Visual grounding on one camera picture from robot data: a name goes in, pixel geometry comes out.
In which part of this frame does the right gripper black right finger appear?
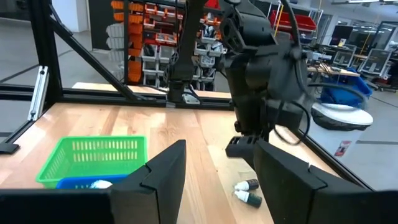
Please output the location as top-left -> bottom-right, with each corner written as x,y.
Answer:
253,141 -> 373,224

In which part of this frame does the black aluminium table frame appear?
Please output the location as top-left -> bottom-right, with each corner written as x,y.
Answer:
0,0 -> 374,191

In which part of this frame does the silver aluminium bracket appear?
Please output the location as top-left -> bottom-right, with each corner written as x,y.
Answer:
27,65 -> 50,121

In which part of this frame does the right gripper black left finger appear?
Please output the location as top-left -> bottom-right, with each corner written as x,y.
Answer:
109,139 -> 188,224

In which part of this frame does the green plastic slotted basket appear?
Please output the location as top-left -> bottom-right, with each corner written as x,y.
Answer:
35,135 -> 148,190

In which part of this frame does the black monitor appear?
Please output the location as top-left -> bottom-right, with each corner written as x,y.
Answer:
331,24 -> 354,40

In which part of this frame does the wooden workbench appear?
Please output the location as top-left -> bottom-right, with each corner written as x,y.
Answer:
307,63 -> 361,78

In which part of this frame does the white trash can black bag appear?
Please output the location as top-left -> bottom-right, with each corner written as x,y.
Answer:
310,101 -> 374,131

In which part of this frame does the storage rack with small bins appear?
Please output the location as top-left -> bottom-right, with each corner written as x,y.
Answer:
105,0 -> 226,93

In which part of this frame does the small dark white-capped bottle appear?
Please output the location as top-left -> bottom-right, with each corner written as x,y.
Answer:
233,179 -> 259,192
233,190 -> 263,208

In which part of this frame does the blue plastic tub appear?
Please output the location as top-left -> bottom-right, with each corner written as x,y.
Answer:
320,76 -> 373,106

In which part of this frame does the blue plastic slotted basket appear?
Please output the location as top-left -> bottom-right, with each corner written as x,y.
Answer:
55,174 -> 129,190

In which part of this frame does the red storage bins shelf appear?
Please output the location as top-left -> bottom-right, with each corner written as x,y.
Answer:
269,9 -> 317,38

